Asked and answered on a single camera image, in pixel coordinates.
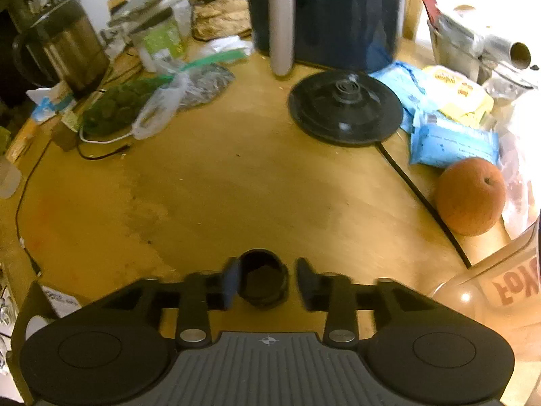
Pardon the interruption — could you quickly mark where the steel electric kettle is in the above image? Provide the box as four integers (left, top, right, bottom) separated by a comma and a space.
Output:
13, 0, 111, 98

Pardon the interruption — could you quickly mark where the cardboard box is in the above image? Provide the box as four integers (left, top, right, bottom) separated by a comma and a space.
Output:
10, 281, 83, 364

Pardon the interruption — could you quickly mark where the kettle base black cable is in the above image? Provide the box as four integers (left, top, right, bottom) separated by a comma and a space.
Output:
375, 141, 473, 269

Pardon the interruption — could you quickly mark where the white tub green label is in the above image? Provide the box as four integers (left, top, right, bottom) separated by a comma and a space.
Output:
129, 6, 189, 72

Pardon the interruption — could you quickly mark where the clear plastic bag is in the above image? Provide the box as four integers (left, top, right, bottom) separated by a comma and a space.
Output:
132, 74, 189, 140

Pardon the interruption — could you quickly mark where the large blue packet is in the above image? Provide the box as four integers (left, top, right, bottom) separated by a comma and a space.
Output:
370, 61, 436, 133

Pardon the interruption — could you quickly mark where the white cable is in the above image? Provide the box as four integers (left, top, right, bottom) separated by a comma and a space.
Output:
78, 129, 137, 145

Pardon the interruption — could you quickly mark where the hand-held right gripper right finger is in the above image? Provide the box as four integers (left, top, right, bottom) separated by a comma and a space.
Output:
295, 257, 440, 343

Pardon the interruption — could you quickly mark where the yellow packet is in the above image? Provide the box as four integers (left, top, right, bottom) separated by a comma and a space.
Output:
423, 65, 494, 128

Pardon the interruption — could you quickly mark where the green strip zip bag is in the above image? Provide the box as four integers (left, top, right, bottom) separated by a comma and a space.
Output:
158, 48, 235, 111

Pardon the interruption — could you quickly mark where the clear shaker bottle grey lid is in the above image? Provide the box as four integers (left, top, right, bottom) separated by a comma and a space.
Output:
427, 216, 541, 337

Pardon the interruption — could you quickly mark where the foil roll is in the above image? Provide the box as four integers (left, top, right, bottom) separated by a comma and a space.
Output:
477, 34, 532, 71

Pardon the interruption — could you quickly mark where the short black cable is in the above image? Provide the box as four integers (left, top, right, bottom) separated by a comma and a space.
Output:
76, 144, 130, 161

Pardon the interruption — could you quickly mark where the green bag of brown rounds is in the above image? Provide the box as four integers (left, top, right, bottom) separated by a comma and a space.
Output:
80, 80, 163, 134

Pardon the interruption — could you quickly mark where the clear glass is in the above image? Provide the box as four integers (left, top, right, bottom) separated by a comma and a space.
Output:
0, 156, 22, 199

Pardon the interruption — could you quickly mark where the blue tissue pack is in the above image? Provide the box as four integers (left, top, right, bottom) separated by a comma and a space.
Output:
27, 85, 77, 125

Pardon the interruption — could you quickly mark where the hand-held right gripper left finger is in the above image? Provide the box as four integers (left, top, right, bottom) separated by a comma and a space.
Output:
101, 257, 241, 345

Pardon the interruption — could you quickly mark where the dark blue air fryer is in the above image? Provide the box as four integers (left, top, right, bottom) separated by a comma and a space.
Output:
243, 0, 408, 77

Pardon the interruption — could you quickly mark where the long black cable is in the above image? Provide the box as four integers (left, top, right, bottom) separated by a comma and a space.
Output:
15, 139, 56, 277

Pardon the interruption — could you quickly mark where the blue wipes packet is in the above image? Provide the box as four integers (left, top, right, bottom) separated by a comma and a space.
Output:
409, 110, 501, 167

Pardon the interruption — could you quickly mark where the orange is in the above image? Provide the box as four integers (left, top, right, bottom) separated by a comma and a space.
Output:
437, 157, 507, 236

